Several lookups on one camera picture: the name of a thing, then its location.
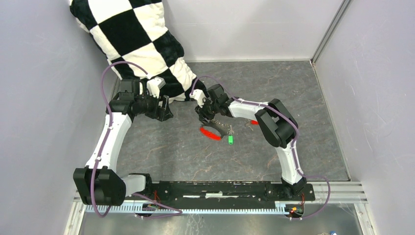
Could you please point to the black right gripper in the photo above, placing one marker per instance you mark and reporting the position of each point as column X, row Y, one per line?
column 202, row 115

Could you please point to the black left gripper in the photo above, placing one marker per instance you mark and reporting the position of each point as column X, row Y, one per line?
column 163, row 114

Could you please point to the silver keyring with red tool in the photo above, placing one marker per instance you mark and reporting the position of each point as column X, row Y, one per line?
column 216, row 130

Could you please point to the green key tag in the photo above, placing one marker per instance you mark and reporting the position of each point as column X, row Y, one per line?
column 230, row 139

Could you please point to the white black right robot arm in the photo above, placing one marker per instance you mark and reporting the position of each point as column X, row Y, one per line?
column 277, row 125

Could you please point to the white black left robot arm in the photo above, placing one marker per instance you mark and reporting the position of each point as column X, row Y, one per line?
column 97, row 182

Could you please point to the red tagged key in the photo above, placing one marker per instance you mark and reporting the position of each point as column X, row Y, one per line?
column 251, row 124

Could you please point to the black white checkered pillow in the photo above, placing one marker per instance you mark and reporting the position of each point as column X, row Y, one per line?
column 133, row 36

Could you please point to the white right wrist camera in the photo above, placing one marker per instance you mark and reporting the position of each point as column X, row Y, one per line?
column 199, row 96

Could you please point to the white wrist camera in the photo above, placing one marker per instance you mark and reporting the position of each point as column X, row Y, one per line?
column 154, row 86
column 199, row 96

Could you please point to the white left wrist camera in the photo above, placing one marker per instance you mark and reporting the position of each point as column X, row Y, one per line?
column 154, row 86

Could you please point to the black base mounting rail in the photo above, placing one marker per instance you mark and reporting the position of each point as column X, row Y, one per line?
column 227, row 194

